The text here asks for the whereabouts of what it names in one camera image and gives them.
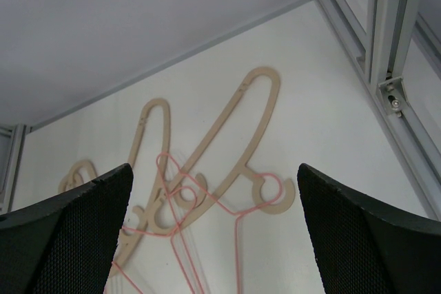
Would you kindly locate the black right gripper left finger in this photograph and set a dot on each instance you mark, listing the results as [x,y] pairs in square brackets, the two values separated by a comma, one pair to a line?
[66,243]

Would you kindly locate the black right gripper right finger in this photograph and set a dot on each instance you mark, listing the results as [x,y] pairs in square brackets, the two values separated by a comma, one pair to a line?
[364,245]

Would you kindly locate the beige hanger middle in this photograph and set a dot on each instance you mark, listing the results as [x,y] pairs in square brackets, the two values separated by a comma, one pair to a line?
[153,135]

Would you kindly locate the aluminium right floor rail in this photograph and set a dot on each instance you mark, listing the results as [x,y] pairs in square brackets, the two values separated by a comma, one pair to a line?
[392,100]

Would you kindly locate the aluminium floor rail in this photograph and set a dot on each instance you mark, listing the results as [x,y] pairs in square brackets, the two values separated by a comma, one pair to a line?
[12,143]
[392,100]

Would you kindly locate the aluminium left floor rail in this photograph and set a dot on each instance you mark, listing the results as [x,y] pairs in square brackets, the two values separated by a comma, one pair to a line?
[12,143]

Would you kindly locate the aluminium right frame post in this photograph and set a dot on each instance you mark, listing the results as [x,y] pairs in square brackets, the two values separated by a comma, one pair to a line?
[389,30]

